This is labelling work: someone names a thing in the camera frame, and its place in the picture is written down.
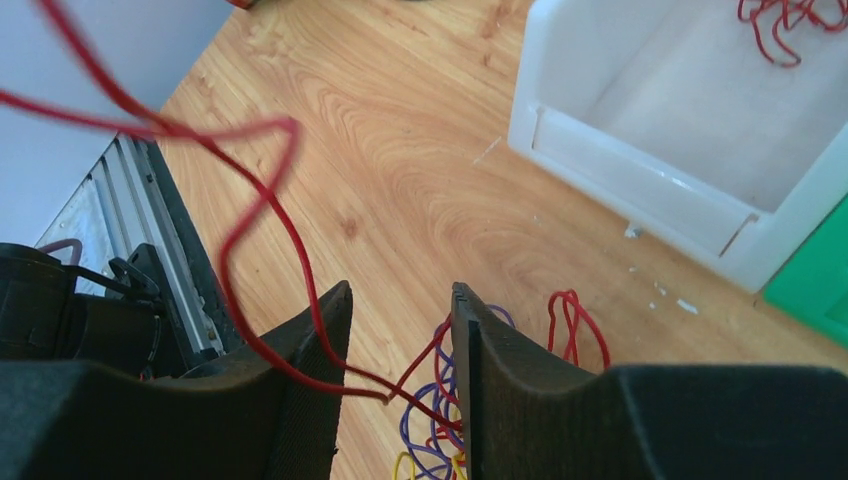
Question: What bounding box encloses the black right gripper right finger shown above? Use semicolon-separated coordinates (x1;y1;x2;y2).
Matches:
451;282;847;479

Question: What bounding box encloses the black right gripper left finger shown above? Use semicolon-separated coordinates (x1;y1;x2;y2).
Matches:
1;322;341;479

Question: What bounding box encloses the wire pile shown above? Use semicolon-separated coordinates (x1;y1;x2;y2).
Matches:
392;289;612;480

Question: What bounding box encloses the red wire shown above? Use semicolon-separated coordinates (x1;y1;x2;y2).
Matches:
0;0;465;432
737;0;848;69

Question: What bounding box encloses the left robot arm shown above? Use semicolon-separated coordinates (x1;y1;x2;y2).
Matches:
1;243;166;376

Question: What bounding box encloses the green plastic bin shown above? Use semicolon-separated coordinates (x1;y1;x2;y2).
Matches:
764;199;847;347

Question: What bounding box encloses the white plastic bin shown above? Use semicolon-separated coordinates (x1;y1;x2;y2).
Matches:
508;1;847;292

